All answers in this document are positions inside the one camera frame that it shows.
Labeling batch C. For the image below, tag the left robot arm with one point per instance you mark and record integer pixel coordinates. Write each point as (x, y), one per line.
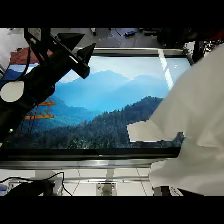
(36, 81)

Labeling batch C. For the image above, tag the white long-sleeved shirt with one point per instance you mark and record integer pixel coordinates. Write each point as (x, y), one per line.
(200, 126)

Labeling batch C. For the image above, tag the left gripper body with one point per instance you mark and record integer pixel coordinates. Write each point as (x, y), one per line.
(71, 63)

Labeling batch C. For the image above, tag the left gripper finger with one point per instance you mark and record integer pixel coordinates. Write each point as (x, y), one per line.
(86, 53)
(71, 39)

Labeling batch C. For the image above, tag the silver frame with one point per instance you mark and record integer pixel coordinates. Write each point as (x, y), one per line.
(100, 163)

